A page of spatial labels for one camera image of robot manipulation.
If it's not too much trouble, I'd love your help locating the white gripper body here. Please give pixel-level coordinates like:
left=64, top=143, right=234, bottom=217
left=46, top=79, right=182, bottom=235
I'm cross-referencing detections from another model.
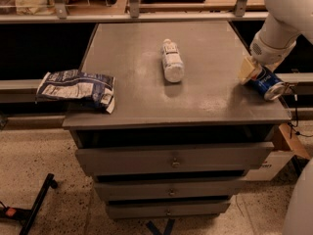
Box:
left=249, top=32, right=296, bottom=66

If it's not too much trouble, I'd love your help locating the blue cross base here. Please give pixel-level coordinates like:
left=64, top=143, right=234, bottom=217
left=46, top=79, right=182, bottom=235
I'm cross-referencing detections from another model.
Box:
left=145, top=218, right=176, bottom=235

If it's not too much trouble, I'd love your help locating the blue pepsi can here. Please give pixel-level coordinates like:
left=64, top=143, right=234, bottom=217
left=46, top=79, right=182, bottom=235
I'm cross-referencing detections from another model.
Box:
left=248, top=67, right=287, bottom=101

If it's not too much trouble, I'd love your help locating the grey drawer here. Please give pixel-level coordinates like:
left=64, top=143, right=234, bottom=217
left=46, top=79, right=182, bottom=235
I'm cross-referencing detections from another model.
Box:
left=106, top=200, right=230, bottom=219
left=95, top=177, right=246, bottom=202
left=75, top=142, right=274, bottom=175

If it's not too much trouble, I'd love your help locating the white cardboard box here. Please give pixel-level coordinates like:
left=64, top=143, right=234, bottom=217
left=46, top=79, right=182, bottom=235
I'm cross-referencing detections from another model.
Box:
left=246, top=123, right=311, bottom=181

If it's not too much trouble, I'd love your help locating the black cable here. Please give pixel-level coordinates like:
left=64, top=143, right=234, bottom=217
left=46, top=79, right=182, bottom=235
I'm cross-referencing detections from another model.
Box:
left=283, top=85, right=313, bottom=139

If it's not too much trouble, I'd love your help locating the middle grey drawer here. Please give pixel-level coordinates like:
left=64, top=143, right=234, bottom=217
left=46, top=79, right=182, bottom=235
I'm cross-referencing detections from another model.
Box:
left=95, top=177, right=246, bottom=202

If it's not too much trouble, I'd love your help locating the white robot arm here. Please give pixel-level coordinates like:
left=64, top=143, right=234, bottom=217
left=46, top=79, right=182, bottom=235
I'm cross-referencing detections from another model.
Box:
left=238, top=0, right=313, bottom=84

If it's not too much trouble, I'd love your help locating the metal shelf rail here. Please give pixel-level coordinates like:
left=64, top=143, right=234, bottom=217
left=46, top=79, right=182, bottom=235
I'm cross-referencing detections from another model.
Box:
left=0, top=12, right=268, bottom=24

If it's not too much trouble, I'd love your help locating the top grey drawer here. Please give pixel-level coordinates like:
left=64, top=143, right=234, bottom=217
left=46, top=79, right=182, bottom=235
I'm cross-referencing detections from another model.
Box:
left=75, top=142, right=274, bottom=175

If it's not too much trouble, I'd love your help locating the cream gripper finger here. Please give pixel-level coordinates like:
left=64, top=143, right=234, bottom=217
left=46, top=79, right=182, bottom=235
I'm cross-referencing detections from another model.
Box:
left=238, top=57, right=261, bottom=85

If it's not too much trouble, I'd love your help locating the grey drawer cabinet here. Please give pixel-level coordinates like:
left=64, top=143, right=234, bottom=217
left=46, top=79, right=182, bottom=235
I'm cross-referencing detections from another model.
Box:
left=64, top=22, right=289, bottom=206

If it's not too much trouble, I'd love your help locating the blue white chip bag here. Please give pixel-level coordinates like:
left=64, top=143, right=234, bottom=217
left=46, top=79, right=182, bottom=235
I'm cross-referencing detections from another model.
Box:
left=36, top=70, right=114, bottom=114

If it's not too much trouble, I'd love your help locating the black stand leg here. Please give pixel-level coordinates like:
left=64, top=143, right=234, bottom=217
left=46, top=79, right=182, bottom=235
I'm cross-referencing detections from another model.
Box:
left=0, top=173, right=58, bottom=235

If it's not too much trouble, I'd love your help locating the bottom grey drawer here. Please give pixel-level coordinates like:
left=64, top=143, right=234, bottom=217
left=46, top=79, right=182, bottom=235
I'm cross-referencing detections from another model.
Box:
left=106, top=200, right=230, bottom=219

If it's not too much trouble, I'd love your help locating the white plastic bottle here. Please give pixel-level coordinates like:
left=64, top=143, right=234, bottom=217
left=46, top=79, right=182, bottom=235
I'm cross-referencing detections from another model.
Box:
left=161, top=39, right=184, bottom=83

